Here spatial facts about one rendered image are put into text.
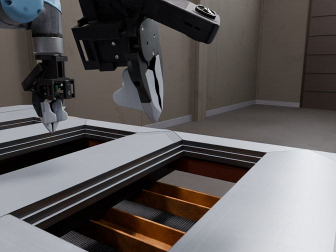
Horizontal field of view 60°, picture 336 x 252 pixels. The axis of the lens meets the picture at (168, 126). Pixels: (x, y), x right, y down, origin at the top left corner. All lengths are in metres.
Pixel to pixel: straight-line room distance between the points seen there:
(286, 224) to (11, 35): 3.31
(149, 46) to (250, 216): 0.30
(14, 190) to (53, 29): 0.41
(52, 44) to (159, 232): 0.54
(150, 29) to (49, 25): 0.48
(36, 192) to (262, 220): 0.40
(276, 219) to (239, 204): 0.07
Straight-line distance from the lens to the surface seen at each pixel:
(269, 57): 8.65
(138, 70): 0.34
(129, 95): 0.39
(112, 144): 0.89
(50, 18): 0.83
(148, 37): 0.36
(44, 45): 0.82
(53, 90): 0.82
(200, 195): 0.89
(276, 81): 8.59
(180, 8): 0.34
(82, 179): 0.64
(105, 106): 4.20
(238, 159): 0.86
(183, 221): 1.09
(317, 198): 0.59
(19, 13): 0.66
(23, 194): 0.61
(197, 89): 5.72
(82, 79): 3.94
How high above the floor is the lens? 1.10
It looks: 12 degrees down
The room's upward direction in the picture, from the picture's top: straight up
